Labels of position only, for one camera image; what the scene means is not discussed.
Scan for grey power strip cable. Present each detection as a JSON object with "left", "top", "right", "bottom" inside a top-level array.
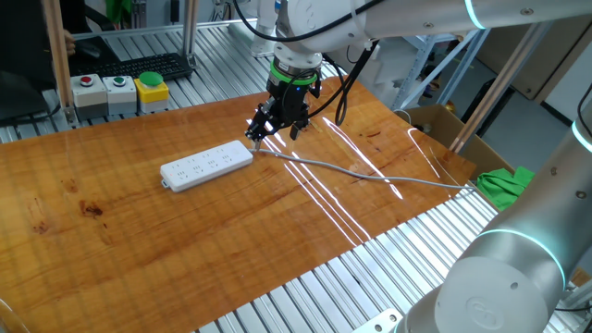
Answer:
[{"left": 249, "top": 147, "right": 482, "bottom": 191}]

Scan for wood grain table mat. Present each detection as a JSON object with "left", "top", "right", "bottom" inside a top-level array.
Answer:
[{"left": 0, "top": 74, "right": 477, "bottom": 333}]

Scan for hanging green fabric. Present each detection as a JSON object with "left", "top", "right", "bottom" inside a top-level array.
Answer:
[{"left": 105, "top": 0, "right": 133, "bottom": 27}]

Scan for aluminium frame crossbar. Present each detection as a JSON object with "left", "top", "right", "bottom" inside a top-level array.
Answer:
[{"left": 71, "top": 18, "right": 258, "bottom": 42}]

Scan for grey metal shelf rack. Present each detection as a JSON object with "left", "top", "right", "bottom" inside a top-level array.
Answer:
[{"left": 390, "top": 27, "right": 491, "bottom": 112}]

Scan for white foam blocks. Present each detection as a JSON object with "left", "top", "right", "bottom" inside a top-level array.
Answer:
[{"left": 323, "top": 36, "right": 417, "bottom": 101}]

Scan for person in black clothing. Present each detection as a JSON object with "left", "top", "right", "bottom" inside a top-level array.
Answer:
[{"left": 0, "top": 0, "right": 59, "bottom": 124}]

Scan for small green button control box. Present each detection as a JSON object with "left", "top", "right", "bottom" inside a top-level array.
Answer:
[{"left": 101, "top": 75, "right": 139, "bottom": 116}]

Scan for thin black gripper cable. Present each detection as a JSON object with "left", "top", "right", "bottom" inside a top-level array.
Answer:
[{"left": 307, "top": 41, "right": 381, "bottom": 127}]

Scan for yellow box green mushroom button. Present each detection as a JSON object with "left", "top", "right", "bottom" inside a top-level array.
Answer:
[{"left": 133, "top": 70, "right": 170, "bottom": 114}]

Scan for red button control box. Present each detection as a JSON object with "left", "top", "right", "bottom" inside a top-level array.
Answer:
[{"left": 69, "top": 73, "right": 109, "bottom": 121}]

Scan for white power strip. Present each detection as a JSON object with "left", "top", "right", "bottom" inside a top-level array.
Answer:
[{"left": 159, "top": 139, "right": 254, "bottom": 193}]

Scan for green cloth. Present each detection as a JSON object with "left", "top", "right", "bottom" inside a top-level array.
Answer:
[{"left": 475, "top": 166, "right": 537, "bottom": 212}]

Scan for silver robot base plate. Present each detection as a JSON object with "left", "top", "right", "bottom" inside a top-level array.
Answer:
[{"left": 351, "top": 307, "right": 404, "bottom": 333}]

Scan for aluminium frame post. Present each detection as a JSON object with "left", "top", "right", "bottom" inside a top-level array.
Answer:
[
  {"left": 41, "top": 0, "right": 79, "bottom": 127},
  {"left": 449, "top": 21, "right": 552, "bottom": 154},
  {"left": 181, "top": 0, "right": 201, "bottom": 67}
]

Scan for black keyboard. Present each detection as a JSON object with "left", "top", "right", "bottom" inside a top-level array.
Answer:
[{"left": 68, "top": 52, "right": 194, "bottom": 82}]

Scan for cardboard box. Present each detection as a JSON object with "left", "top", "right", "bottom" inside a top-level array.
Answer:
[{"left": 396, "top": 104, "right": 515, "bottom": 181}]

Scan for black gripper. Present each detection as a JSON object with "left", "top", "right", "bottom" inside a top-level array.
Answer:
[{"left": 243, "top": 79, "right": 323, "bottom": 152}]

